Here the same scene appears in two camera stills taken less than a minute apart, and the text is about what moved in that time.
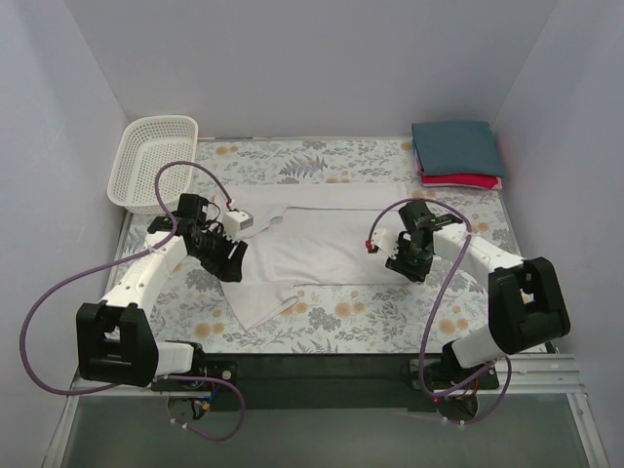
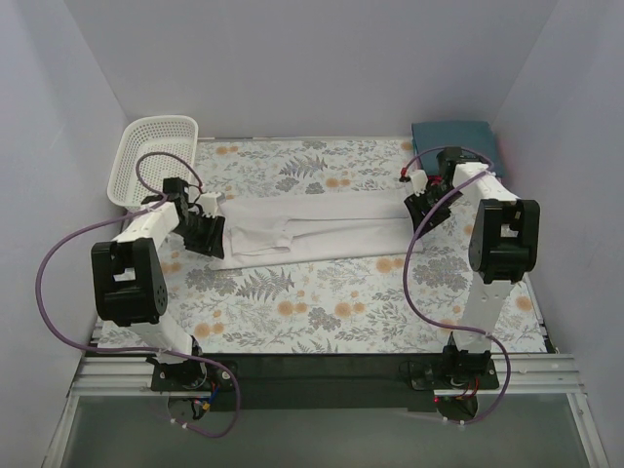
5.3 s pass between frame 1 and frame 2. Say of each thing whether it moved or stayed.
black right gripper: moved
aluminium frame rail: stayed
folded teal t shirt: stayed
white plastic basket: stayed
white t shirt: moved
